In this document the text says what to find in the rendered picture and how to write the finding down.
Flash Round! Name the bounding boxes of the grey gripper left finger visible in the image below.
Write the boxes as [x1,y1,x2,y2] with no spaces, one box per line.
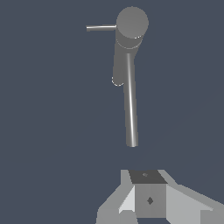
[95,169,151,224]

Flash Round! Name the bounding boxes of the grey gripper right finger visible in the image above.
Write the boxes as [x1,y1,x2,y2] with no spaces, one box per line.
[149,169,224,224]

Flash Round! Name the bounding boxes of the grey faucet body with spout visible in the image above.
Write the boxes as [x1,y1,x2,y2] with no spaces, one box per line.
[111,37,144,148]

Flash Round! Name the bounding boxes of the grey faucet handle with lever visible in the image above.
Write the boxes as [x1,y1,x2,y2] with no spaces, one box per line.
[86,5,150,49]

